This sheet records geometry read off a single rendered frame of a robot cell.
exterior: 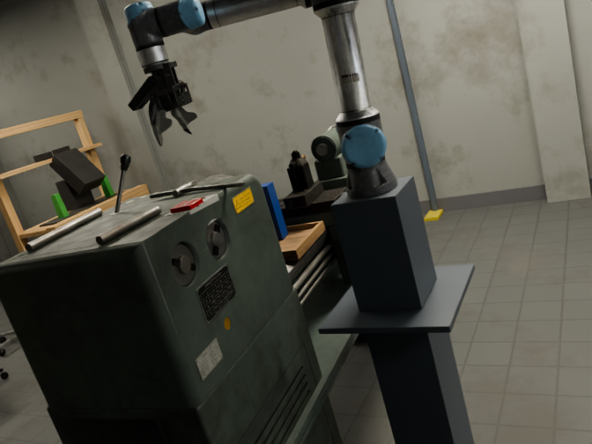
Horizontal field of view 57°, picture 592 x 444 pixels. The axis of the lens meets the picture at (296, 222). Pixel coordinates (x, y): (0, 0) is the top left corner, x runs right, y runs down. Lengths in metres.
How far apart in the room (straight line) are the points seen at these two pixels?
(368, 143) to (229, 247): 0.44
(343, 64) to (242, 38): 3.93
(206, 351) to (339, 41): 0.81
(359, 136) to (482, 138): 3.35
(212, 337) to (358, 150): 0.59
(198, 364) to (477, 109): 3.75
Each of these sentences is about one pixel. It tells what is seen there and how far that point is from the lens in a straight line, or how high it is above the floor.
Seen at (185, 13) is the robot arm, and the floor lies 1.70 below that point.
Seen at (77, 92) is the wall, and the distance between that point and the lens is 6.79.
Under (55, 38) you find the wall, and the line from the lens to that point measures 6.86.
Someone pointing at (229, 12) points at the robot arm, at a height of 1.68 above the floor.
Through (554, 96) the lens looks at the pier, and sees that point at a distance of 4.50.
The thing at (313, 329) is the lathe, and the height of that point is 0.54.
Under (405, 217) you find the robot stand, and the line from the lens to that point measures 1.59.
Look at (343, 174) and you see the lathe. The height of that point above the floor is 0.93.
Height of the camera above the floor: 1.50
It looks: 15 degrees down
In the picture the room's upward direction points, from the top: 16 degrees counter-clockwise
